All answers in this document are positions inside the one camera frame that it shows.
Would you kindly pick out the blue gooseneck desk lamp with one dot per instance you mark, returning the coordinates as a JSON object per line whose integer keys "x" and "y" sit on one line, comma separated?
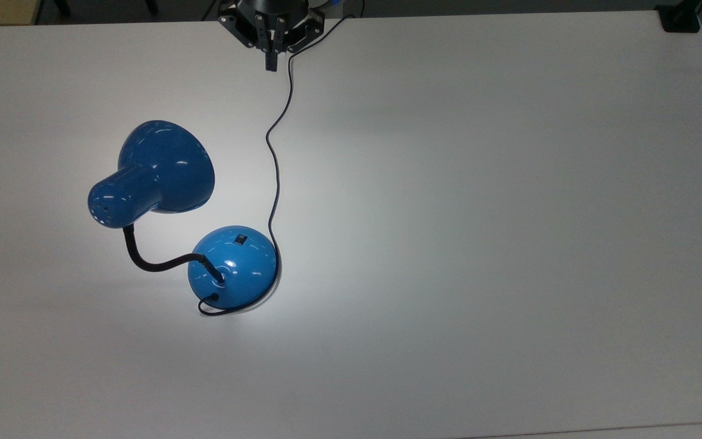
{"x": 162, "y": 167}

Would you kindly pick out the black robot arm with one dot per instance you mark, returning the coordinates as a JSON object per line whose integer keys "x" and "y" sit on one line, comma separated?
{"x": 273, "y": 5}

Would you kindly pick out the black table clamp mount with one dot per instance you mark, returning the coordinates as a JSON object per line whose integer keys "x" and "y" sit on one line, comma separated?
{"x": 679, "y": 18}

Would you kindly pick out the blue object behind table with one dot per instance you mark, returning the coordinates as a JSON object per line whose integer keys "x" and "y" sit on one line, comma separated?
{"x": 326, "y": 3}

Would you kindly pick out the black lamp rocker switch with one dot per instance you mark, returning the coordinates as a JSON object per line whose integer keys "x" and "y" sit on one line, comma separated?
{"x": 239, "y": 239}

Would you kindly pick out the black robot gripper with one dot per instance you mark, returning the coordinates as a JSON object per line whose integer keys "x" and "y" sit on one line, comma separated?
{"x": 242, "y": 27}

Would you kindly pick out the black chair leg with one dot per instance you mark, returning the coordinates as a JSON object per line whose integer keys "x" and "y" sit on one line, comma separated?
{"x": 62, "y": 6}
{"x": 151, "y": 6}

